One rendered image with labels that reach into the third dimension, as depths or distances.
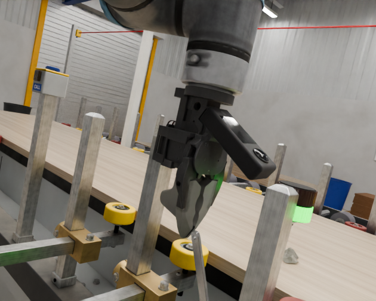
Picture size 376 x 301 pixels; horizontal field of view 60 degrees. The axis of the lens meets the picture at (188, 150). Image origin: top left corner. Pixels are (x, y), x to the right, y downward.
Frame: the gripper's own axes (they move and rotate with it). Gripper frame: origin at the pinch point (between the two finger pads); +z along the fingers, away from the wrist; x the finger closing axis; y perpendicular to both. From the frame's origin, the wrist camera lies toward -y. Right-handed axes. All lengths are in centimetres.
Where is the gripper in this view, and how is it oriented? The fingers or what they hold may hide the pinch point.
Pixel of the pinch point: (190, 230)
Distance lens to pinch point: 47.6
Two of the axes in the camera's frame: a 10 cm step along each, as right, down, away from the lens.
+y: -7.3, -2.3, 6.4
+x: -6.5, -0.7, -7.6
